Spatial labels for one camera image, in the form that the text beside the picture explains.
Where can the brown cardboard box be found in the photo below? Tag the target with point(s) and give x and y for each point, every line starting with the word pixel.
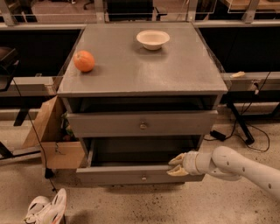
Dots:
pixel 46 135

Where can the grey drawer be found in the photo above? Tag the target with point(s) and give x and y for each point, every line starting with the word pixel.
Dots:
pixel 135 160
pixel 142 124

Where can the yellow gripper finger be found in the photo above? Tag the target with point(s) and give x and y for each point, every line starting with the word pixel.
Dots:
pixel 178 160
pixel 177 171

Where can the black power adapter with cable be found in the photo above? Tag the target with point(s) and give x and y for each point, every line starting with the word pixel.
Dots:
pixel 239 128

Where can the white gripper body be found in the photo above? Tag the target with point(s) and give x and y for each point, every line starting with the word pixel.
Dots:
pixel 191 163

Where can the white paper bowl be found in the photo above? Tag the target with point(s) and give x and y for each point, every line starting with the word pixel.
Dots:
pixel 152 39

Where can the orange fruit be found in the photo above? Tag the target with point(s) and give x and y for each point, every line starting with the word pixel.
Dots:
pixel 84 61

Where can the white sneaker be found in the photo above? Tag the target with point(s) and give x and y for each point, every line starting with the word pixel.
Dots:
pixel 45 211

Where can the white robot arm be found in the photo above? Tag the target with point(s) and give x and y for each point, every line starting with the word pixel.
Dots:
pixel 227 164

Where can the black office chair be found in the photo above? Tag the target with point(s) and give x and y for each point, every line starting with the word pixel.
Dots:
pixel 8 65

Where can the grey top drawer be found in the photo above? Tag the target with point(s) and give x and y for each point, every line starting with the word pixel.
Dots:
pixel 142 124

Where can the small yellow foam piece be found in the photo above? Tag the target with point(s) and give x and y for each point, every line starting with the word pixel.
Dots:
pixel 238 74

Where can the grey drawer cabinet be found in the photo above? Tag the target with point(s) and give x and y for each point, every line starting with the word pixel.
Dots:
pixel 180 76

